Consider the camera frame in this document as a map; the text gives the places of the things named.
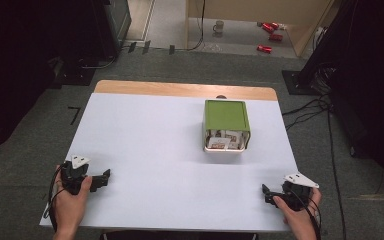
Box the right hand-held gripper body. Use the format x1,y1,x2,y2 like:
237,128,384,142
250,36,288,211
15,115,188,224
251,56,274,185
278,172,320,212

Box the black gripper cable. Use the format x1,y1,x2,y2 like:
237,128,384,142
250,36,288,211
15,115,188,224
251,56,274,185
288,189,323,240
42,165,64,232

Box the person's left hand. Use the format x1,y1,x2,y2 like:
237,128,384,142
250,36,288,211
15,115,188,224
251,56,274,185
53,164,94,233

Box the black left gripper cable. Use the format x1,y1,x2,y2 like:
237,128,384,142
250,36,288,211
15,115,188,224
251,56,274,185
42,165,64,232

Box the long black floor cable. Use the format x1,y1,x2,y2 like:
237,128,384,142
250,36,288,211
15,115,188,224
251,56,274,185
325,106,348,240

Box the pile of paper packets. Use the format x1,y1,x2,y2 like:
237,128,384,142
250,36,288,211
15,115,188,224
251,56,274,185
206,129,245,150

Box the black stand base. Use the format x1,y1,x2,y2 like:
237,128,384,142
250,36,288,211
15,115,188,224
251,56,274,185
50,55,97,88

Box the black hanging cable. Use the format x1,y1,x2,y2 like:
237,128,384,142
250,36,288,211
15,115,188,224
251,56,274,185
174,0,207,52

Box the person's right hand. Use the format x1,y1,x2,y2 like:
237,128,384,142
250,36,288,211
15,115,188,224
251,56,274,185
273,187,323,237

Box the green box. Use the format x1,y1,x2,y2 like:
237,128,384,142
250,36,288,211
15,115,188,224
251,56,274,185
202,99,252,152

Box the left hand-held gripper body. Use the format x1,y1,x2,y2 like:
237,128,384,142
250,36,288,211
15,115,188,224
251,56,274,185
59,154,96,196

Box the grey mug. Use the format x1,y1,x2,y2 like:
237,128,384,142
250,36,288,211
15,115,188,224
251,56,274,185
212,20,225,35

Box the black stand with base plate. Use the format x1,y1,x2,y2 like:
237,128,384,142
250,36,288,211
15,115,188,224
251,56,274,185
281,0,361,97

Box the bundle of black cables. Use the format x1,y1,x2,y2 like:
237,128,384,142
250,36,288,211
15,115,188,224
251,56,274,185
312,62,335,98

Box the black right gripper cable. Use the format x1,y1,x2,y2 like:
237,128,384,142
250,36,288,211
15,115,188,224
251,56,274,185
288,189,323,240

